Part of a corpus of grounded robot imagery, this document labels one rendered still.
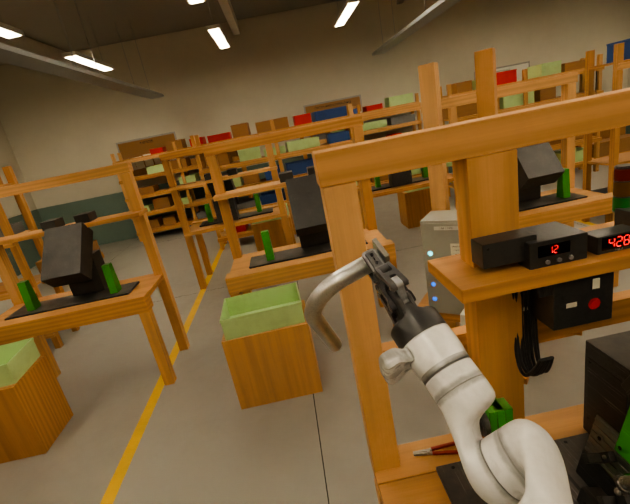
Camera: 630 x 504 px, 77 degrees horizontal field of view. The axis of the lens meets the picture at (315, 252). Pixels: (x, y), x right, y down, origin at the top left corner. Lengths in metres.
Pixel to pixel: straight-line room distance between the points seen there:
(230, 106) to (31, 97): 4.67
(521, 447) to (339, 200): 0.72
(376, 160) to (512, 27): 11.53
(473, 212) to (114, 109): 10.65
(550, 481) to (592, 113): 0.99
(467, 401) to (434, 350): 0.07
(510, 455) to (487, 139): 0.82
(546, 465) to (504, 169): 0.82
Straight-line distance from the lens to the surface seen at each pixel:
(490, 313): 1.30
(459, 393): 0.53
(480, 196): 1.17
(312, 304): 0.64
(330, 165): 1.03
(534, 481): 0.50
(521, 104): 8.95
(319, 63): 10.84
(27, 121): 12.23
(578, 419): 1.75
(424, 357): 0.54
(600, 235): 1.30
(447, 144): 1.11
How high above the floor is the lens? 2.01
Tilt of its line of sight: 18 degrees down
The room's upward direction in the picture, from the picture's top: 11 degrees counter-clockwise
